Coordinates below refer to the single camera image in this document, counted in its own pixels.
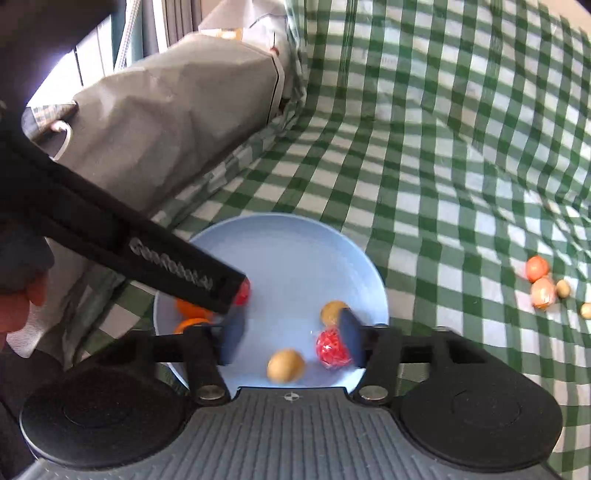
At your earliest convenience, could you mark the grey curtain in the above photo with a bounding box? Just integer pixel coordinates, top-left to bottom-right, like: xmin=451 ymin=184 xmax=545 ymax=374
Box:
xmin=152 ymin=0 xmax=204 ymax=47

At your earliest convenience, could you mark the orange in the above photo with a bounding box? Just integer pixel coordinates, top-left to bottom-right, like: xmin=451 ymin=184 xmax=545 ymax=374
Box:
xmin=526 ymin=256 xmax=551 ymax=283
xmin=530 ymin=276 xmax=557 ymax=311
xmin=175 ymin=298 xmax=214 ymax=320
xmin=174 ymin=318 xmax=211 ymax=334

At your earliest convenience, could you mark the orange in foam net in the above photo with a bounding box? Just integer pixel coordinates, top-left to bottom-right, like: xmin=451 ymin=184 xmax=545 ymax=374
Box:
xmin=530 ymin=276 xmax=557 ymax=311

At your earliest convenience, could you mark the person's left hand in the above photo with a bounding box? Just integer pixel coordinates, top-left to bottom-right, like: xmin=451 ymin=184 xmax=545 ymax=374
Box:
xmin=0 ymin=272 xmax=49 ymax=337

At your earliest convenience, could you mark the pale grey printed cloth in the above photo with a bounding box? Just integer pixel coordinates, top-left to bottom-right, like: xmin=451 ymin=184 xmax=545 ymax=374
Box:
xmin=198 ymin=0 xmax=308 ymax=125

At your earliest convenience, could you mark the blue plate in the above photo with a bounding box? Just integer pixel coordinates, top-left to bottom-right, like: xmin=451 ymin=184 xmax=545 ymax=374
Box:
xmin=153 ymin=213 xmax=389 ymax=401

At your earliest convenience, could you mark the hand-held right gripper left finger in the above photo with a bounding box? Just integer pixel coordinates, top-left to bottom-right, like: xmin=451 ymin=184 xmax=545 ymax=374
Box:
xmin=69 ymin=307 xmax=250 ymax=407

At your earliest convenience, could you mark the green checked cloth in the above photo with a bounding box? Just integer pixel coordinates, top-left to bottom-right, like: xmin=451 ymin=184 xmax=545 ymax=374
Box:
xmin=69 ymin=0 xmax=591 ymax=476

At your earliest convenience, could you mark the braided grey hose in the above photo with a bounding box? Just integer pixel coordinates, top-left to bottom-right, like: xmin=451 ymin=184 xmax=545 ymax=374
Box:
xmin=115 ymin=0 xmax=142 ymax=70

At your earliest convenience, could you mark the white charging cable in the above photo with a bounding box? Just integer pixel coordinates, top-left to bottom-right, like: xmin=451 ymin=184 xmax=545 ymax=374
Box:
xmin=48 ymin=121 xmax=74 ymax=160

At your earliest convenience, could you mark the white window frame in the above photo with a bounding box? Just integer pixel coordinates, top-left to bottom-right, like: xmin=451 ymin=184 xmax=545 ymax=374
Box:
xmin=28 ymin=28 xmax=118 ymax=109

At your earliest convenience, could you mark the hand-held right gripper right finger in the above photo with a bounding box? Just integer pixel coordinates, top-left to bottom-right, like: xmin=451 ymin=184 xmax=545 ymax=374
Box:
xmin=337 ymin=308 xmax=509 ymax=406

